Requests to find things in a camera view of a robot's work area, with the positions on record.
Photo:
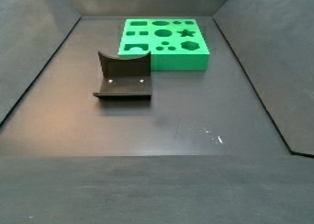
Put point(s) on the black curved holder stand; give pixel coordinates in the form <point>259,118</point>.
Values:
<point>126,77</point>

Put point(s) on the green shape sorter block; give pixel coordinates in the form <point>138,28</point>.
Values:
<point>174,41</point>

